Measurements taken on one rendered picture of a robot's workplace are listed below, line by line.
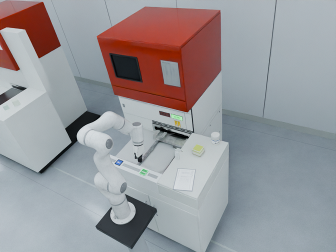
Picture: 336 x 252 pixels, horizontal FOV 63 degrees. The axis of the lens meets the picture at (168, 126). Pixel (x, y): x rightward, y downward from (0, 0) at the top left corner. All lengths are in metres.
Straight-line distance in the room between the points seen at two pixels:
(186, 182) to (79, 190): 1.86
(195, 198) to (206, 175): 0.22
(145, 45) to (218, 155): 1.04
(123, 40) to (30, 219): 2.38
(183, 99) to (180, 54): 0.40
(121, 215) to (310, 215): 1.95
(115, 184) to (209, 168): 0.77
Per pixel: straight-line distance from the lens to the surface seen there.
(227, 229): 3.00
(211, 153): 2.30
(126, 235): 2.08
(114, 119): 1.66
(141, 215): 2.13
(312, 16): 3.30
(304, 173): 3.54
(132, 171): 2.27
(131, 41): 2.23
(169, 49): 2.05
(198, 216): 2.22
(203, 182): 2.10
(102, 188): 1.89
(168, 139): 2.58
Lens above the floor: 2.63
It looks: 40 degrees down
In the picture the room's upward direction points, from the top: 10 degrees counter-clockwise
